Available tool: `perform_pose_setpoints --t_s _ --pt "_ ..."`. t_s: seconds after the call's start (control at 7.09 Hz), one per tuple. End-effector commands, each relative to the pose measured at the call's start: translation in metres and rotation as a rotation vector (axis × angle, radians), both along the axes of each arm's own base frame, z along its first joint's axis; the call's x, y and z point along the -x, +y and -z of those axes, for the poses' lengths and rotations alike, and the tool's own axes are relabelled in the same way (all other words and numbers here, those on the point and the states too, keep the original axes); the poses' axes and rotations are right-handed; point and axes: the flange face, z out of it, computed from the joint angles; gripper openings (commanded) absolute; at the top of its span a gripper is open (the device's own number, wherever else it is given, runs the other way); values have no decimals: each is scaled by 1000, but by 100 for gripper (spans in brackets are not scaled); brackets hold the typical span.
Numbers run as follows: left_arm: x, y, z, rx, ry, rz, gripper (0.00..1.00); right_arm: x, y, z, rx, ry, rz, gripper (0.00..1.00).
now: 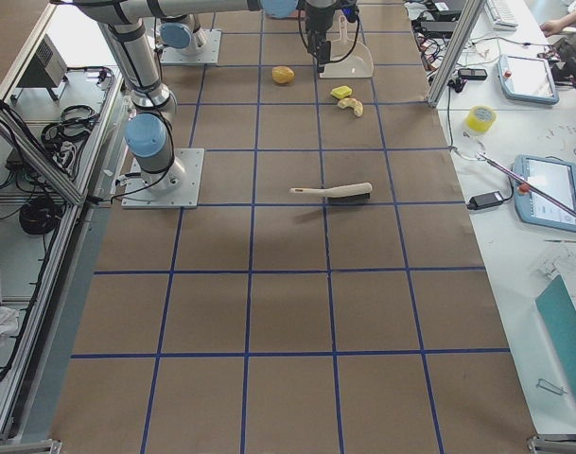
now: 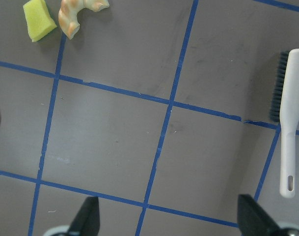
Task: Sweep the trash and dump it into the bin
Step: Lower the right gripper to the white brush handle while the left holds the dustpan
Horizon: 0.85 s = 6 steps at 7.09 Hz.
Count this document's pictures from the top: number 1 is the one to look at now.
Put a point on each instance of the white keyboard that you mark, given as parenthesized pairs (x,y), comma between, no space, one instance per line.
(500,15)

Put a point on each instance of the yellow green sponge piece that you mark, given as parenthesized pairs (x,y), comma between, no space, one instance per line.
(341,92)

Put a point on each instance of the far blue teach pendant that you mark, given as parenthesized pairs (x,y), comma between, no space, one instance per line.
(526,79)

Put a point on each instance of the beige hand brush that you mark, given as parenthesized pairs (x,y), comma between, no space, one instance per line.
(347,193)

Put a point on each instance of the person hand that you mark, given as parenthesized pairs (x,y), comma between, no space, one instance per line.
(555,27)

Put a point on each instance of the small black device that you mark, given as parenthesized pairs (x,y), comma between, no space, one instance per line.
(476,74)

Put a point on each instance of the grey control box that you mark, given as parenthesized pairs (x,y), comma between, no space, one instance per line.
(46,70)

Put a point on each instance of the beige plastic dustpan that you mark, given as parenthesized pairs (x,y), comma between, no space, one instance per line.
(350,57)

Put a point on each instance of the aluminium frame post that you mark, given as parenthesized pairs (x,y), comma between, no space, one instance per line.
(462,32)

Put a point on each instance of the yellow tape roll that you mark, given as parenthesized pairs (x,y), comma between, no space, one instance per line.
(480,119)

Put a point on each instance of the yellow toy potato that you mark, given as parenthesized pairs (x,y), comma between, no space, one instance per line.
(282,75)

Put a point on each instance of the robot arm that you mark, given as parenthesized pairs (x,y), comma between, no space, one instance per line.
(149,133)
(123,13)

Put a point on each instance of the teal folder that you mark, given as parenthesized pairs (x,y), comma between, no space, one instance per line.
(557,307)

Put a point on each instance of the pink metal rod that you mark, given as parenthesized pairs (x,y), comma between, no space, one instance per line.
(482,156)

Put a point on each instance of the aluminium frame rail left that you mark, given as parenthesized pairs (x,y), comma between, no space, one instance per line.
(15,131)

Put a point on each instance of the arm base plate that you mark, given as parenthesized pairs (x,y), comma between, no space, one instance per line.
(204,49)
(180,187)

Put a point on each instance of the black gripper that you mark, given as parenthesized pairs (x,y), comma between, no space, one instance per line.
(317,19)

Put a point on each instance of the toy croissant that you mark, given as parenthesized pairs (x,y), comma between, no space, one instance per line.
(352,103)

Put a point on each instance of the near blue teach pendant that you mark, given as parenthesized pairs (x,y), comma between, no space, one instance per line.
(555,177)

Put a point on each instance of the black power adapter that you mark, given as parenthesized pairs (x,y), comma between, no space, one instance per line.
(485,201)

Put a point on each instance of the blue teach pendant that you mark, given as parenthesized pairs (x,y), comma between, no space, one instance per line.
(555,177)
(526,79)

